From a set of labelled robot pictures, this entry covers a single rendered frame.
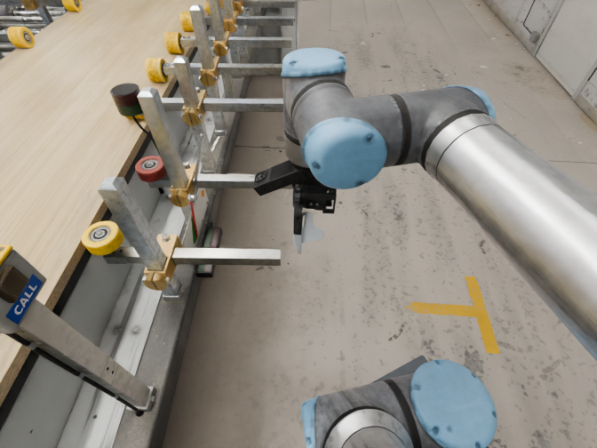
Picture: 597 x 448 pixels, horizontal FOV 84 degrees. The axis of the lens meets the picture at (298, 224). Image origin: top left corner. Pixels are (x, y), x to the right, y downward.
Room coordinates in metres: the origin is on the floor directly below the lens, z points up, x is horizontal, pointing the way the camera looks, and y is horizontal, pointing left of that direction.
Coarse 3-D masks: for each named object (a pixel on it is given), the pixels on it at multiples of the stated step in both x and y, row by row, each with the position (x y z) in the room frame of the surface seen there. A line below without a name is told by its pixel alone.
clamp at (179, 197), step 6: (192, 168) 0.75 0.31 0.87; (192, 174) 0.72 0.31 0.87; (192, 180) 0.71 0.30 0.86; (186, 186) 0.68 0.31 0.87; (192, 186) 0.70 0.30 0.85; (174, 192) 0.65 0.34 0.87; (180, 192) 0.65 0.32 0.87; (186, 192) 0.66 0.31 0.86; (192, 192) 0.68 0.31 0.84; (174, 198) 0.64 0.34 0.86; (180, 198) 0.64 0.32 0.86; (186, 198) 0.64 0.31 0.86; (174, 204) 0.64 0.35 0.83; (180, 204) 0.64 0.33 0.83; (186, 204) 0.64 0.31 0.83
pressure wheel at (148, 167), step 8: (144, 160) 0.74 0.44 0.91; (152, 160) 0.75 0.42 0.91; (160, 160) 0.74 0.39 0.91; (136, 168) 0.71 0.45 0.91; (144, 168) 0.71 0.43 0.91; (152, 168) 0.71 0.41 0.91; (160, 168) 0.71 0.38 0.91; (144, 176) 0.69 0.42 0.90; (152, 176) 0.69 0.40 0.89; (160, 176) 0.70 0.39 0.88; (160, 192) 0.72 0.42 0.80
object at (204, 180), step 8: (168, 176) 0.73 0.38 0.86; (200, 176) 0.73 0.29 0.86; (208, 176) 0.73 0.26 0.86; (216, 176) 0.73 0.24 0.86; (224, 176) 0.73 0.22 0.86; (232, 176) 0.73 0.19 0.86; (240, 176) 0.73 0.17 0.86; (248, 176) 0.73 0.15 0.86; (152, 184) 0.71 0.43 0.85; (160, 184) 0.71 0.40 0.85; (168, 184) 0.71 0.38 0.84; (200, 184) 0.71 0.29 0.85; (208, 184) 0.71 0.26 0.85; (216, 184) 0.71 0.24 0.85; (224, 184) 0.71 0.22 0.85; (232, 184) 0.71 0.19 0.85; (240, 184) 0.71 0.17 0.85; (248, 184) 0.71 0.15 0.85
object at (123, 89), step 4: (120, 84) 0.70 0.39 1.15; (124, 84) 0.70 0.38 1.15; (128, 84) 0.70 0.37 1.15; (132, 84) 0.70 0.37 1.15; (116, 88) 0.69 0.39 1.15; (120, 88) 0.69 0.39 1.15; (124, 88) 0.69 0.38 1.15; (128, 88) 0.69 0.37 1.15; (132, 88) 0.69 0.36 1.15; (136, 88) 0.69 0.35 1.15; (112, 92) 0.67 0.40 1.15; (116, 92) 0.67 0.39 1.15; (120, 92) 0.67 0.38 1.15; (124, 92) 0.67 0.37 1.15; (128, 92) 0.67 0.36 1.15; (132, 92) 0.67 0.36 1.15; (136, 104) 0.67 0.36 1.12; (132, 116) 0.68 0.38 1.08; (144, 116) 0.67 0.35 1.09; (136, 120) 0.68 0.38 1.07; (140, 128) 0.68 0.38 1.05; (152, 140) 0.68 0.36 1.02; (156, 148) 0.68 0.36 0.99
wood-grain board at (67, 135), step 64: (128, 0) 2.19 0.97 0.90; (192, 0) 2.19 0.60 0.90; (0, 64) 1.37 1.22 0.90; (64, 64) 1.37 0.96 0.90; (128, 64) 1.37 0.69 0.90; (0, 128) 0.91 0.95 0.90; (64, 128) 0.91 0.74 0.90; (128, 128) 0.91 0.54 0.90; (0, 192) 0.62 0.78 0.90; (64, 192) 0.62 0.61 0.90; (64, 256) 0.42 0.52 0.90; (0, 384) 0.16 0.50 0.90
